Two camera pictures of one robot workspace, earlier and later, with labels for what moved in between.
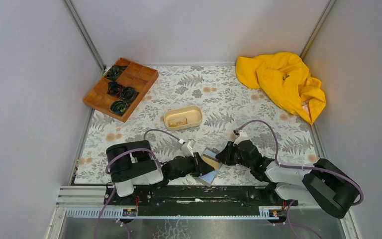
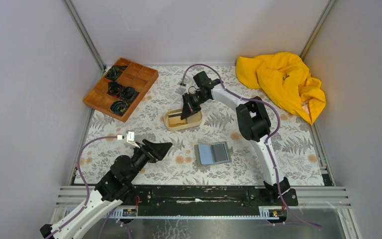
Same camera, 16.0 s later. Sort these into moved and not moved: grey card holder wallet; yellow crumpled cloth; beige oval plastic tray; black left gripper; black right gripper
Moved: black left gripper; black right gripper; grey card holder wallet
Not moved: yellow crumpled cloth; beige oval plastic tray
